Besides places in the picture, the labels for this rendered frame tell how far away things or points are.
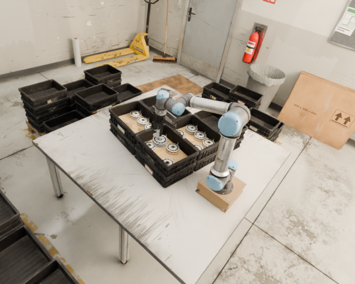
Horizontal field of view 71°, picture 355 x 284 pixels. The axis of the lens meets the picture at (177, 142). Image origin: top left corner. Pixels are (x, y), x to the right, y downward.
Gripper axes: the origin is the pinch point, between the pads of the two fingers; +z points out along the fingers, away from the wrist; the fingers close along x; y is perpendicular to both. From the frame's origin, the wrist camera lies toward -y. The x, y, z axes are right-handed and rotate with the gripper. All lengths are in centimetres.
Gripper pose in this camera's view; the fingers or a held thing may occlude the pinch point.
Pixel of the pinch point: (160, 137)
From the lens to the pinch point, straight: 177.9
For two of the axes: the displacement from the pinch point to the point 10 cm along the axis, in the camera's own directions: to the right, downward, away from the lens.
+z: -1.4, 7.6, 6.3
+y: -9.9, -1.4, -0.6
